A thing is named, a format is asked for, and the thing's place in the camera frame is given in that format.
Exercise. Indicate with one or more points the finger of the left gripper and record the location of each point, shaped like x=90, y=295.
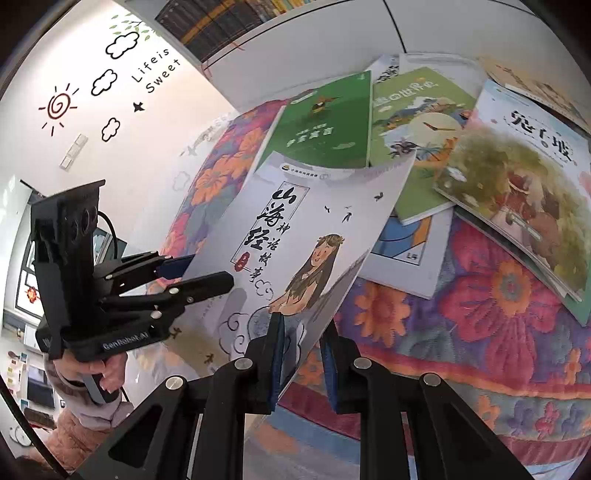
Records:
x=161, y=267
x=171, y=302

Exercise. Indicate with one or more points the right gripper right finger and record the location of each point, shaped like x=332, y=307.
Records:
x=411, y=428

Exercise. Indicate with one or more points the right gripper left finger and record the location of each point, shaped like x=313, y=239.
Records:
x=195, y=429

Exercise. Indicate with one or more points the white mythology storybook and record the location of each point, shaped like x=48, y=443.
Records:
x=293, y=240

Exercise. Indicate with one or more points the dark green fables book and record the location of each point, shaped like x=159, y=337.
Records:
x=327, y=127

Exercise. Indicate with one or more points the light green world history book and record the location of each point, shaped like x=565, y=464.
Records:
x=420, y=113

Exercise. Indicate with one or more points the row of black books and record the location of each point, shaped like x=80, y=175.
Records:
x=204, y=27

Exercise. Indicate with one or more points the person's left hand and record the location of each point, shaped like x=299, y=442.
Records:
x=112, y=371

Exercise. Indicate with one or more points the white blue geometric book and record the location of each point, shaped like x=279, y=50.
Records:
x=410, y=257

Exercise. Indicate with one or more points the white bookshelf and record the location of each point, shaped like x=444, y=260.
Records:
x=330, y=38

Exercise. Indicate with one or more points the white book with painted cover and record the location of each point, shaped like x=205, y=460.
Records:
x=526, y=175

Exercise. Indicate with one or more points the beige book at back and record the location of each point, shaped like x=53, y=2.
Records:
x=540, y=91

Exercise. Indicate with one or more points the white wall switch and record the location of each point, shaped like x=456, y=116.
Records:
x=73, y=152

